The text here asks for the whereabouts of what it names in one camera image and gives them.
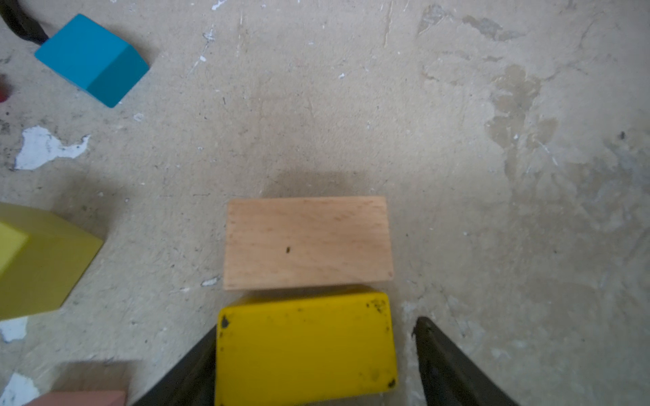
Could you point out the yellow rectangular wooden block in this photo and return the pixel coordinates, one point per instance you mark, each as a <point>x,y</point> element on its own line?
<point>305,349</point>

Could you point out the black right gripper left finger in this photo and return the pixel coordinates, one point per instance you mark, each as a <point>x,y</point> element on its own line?
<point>191,381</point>

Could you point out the pink wooden block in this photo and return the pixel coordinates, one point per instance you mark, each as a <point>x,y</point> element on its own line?
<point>82,398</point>

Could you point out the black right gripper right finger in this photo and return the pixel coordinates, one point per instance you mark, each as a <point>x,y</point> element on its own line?
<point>448,376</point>

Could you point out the lime green wooden cube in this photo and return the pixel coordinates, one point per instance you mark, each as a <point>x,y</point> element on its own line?
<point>42,258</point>

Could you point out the natural wood block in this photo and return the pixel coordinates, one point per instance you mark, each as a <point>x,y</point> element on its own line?
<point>287,243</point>

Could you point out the teal wooden cube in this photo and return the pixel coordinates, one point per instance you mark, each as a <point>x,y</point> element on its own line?
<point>94,59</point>

